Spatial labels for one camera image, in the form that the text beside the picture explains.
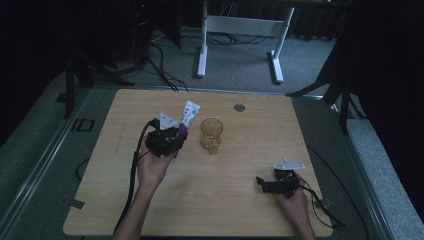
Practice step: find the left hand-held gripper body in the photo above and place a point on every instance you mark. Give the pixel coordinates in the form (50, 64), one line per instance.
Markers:
(163, 140)

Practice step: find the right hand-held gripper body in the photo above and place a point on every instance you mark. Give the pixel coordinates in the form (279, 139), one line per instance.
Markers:
(283, 185)

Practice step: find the white and purple toothpaste tube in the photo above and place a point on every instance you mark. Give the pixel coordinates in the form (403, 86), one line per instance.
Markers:
(190, 113)

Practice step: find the person's right hand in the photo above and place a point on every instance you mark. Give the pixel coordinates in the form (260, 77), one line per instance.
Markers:
(295, 206)

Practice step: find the person's left hand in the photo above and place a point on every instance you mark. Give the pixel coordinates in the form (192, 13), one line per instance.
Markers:
(151, 170)

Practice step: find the clear glass cup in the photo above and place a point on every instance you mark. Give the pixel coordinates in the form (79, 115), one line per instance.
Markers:
(211, 135)

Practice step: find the grey tape piece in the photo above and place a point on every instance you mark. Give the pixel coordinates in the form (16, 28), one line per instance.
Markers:
(74, 203)
(326, 202)

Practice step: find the black metal stand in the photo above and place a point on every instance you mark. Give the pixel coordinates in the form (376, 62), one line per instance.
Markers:
(336, 90)
(86, 73)

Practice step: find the black computer tower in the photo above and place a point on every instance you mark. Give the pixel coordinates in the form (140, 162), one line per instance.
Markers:
(140, 30)

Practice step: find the white desk frame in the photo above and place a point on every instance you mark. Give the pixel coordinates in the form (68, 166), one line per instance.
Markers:
(240, 26)

